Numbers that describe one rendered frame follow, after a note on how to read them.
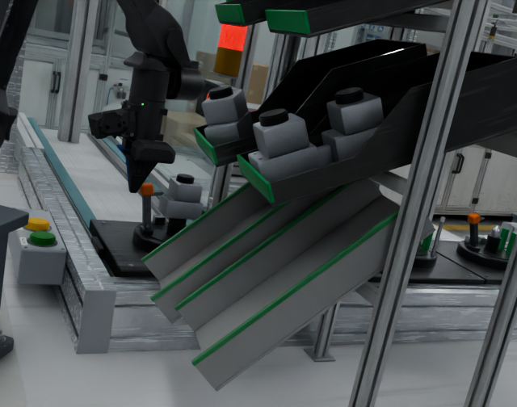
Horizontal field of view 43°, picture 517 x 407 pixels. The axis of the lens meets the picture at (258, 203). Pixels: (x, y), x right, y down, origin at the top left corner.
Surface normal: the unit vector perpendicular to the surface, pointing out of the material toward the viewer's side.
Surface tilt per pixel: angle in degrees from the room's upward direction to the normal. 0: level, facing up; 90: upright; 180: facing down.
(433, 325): 90
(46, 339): 0
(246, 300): 45
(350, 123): 90
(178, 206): 90
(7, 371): 0
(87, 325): 90
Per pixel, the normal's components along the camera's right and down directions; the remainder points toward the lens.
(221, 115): -0.25, 0.39
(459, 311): 0.41, 0.30
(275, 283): -0.53, -0.76
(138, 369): 0.20, -0.95
